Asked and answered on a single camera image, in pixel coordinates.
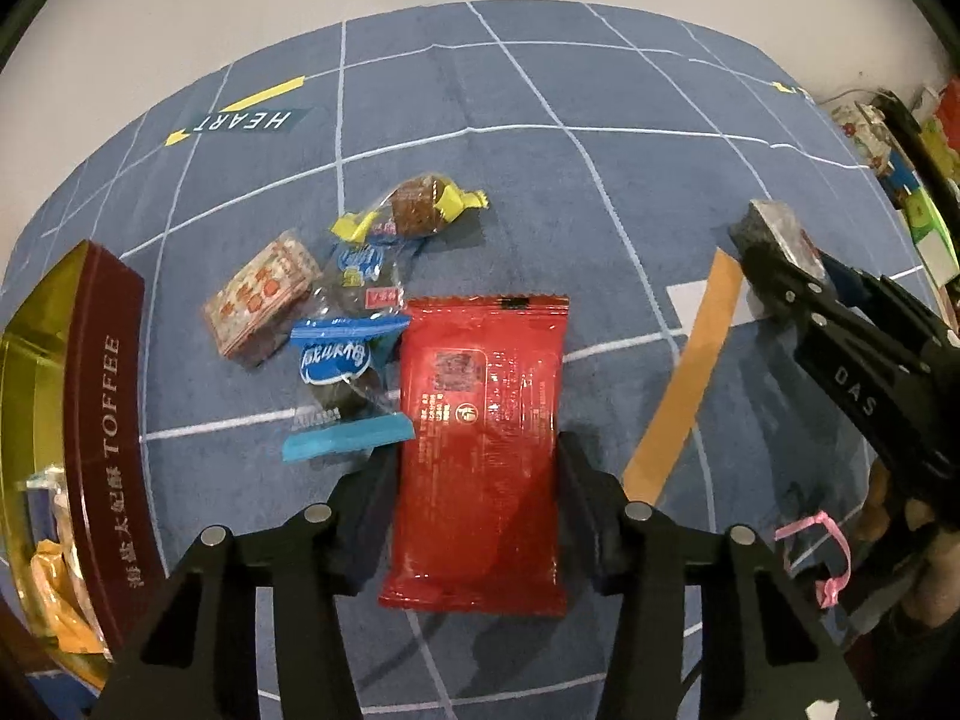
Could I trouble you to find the blue plum candy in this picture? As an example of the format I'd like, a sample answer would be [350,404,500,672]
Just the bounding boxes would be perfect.
[281,314,413,463]

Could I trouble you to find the cluttered shelf items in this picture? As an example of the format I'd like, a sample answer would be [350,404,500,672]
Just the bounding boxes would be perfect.
[827,89,958,302]

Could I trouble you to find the orange snack packet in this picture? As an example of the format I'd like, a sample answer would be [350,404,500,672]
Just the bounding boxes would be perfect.
[29,539,106,655]

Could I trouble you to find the dark seaweed snack block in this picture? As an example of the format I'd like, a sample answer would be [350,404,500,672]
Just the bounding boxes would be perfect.
[729,199,827,281]

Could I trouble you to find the brown red brick candy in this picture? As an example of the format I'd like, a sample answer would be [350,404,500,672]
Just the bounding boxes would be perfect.
[202,231,322,369]

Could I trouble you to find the red snack packet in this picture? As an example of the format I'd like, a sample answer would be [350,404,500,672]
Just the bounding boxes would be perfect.
[379,294,569,617]

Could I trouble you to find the orange tape strip right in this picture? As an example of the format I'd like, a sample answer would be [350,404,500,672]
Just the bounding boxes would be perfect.
[622,249,743,504]

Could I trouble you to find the white paper patch right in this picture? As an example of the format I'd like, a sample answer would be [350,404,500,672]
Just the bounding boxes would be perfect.
[665,276,775,332]

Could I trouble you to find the navy white snack packet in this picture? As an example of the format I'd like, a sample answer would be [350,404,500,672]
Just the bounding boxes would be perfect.
[25,466,70,543]

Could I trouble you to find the yellow brown candy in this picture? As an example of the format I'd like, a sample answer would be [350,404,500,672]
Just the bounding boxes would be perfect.
[331,172,488,245]

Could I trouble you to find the maroon gold toffee tin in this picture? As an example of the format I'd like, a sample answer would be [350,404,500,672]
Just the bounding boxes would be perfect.
[2,241,166,689]

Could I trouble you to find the pink plastic tie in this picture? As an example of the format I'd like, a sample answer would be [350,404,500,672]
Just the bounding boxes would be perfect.
[773,511,853,611]

